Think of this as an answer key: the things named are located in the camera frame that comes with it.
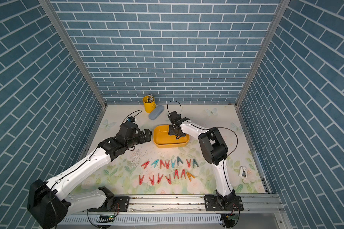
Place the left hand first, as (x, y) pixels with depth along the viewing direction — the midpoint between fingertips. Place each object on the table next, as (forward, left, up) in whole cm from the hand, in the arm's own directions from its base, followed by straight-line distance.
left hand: (149, 134), depth 80 cm
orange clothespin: (-17, -23, -18) cm, 34 cm away
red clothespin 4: (-10, +3, -18) cm, 21 cm away
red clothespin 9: (-18, -6, -19) cm, 27 cm away
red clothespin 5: (-19, -11, -19) cm, 29 cm away
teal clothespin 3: (-8, -27, -18) cm, 34 cm away
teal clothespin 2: (-9, -2, -19) cm, 21 cm away
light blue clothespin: (-9, -13, -19) cm, 25 cm away
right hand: (+13, -15, -16) cm, 25 cm away
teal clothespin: (-8, -17, -18) cm, 26 cm away
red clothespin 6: (-15, -16, -18) cm, 29 cm away
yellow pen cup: (+33, +5, -8) cm, 34 cm away
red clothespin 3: (-10, -23, -18) cm, 31 cm away
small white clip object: (-16, -55, -16) cm, 59 cm away
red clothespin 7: (-15, -20, -18) cm, 31 cm away
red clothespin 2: (-9, -6, -19) cm, 21 cm away
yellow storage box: (+7, -6, -17) cm, 19 cm away
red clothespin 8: (-20, -2, -19) cm, 27 cm away
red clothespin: (-10, -10, -19) cm, 24 cm away
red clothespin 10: (-19, +5, -19) cm, 27 cm away
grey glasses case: (+32, 0, -16) cm, 35 cm away
